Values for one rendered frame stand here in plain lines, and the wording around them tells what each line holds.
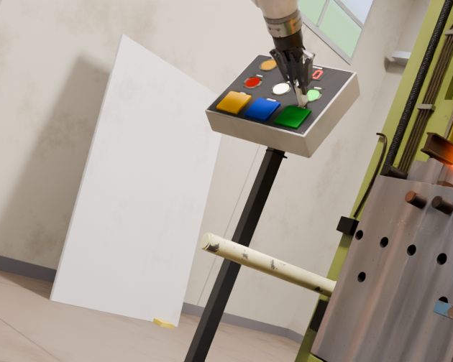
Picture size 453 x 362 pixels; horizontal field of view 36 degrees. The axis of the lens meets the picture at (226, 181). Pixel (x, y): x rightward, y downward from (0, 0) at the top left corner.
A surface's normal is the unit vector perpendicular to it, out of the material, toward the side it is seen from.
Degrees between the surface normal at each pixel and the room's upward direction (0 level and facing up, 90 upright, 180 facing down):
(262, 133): 150
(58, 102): 90
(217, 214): 90
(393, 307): 90
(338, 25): 90
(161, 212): 79
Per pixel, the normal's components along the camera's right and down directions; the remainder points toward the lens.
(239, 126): -0.58, 0.67
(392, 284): -0.80, -0.35
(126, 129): 0.78, 0.04
